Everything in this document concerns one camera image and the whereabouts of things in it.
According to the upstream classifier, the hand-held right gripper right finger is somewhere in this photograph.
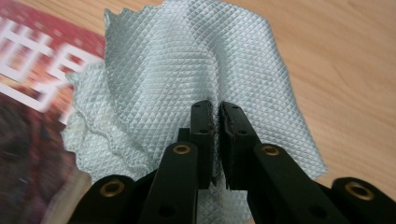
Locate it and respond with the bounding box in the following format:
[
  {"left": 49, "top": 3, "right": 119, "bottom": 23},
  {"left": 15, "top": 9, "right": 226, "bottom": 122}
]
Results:
[{"left": 218, "top": 101, "right": 262, "bottom": 191}]

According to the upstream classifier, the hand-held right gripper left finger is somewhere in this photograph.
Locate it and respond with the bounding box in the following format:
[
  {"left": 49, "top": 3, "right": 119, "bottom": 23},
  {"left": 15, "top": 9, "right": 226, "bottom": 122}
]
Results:
[{"left": 177, "top": 99, "right": 217, "bottom": 190}]

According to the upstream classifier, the glossy magazine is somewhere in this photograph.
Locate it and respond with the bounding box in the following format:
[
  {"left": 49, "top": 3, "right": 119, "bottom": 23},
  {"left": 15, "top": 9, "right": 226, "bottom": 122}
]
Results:
[{"left": 0, "top": 0, "right": 106, "bottom": 224}]

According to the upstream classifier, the light blue cloth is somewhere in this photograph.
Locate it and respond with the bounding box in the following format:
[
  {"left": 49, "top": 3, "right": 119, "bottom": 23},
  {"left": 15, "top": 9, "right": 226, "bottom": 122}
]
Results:
[{"left": 60, "top": 0, "right": 330, "bottom": 224}]

